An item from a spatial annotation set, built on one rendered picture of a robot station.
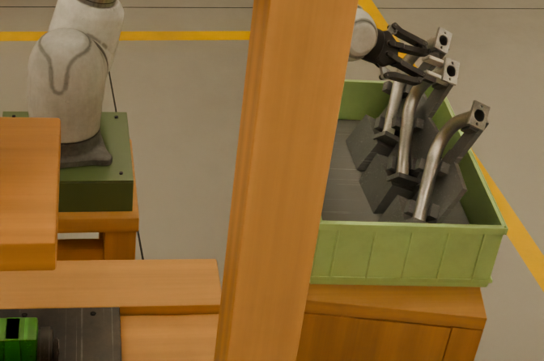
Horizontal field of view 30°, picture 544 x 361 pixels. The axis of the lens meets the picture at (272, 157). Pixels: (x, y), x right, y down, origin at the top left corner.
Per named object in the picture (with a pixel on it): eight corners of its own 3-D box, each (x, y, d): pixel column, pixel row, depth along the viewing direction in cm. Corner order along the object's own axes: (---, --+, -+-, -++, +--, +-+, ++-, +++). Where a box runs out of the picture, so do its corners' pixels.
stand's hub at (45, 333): (39, 352, 156) (38, 316, 152) (60, 351, 156) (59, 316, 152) (37, 388, 150) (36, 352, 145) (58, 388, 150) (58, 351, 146)
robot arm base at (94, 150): (1, 129, 232) (0, 108, 229) (97, 122, 239) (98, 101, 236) (10, 174, 217) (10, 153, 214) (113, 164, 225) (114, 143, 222)
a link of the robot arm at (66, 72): (20, 140, 219) (17, 49, 207) (38, 99, 234) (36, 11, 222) (95, 148, 219) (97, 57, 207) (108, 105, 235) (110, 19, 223)
